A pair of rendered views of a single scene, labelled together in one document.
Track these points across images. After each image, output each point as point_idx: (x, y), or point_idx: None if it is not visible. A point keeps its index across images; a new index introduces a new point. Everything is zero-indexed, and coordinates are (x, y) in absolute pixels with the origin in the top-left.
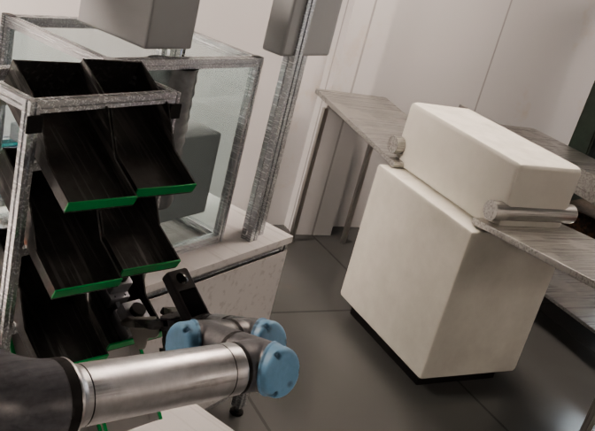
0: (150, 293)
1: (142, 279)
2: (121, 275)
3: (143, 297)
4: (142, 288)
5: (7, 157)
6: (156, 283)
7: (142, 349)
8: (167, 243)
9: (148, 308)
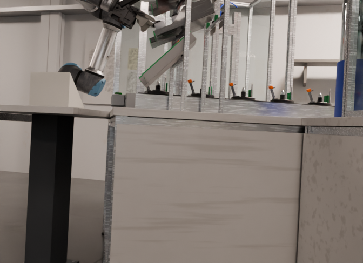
0: (360, 130)
1: (177, 17)
2: (157, 6)
3: (173, 25)
4: (175, 21)
5: None
6: (358, 117)
7: (141, 31)
8: None
9: (168, 28)
